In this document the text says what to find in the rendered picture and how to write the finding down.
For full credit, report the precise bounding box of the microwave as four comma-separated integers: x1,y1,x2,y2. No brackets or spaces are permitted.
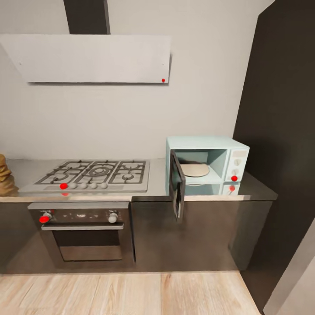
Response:
165,136,250,224

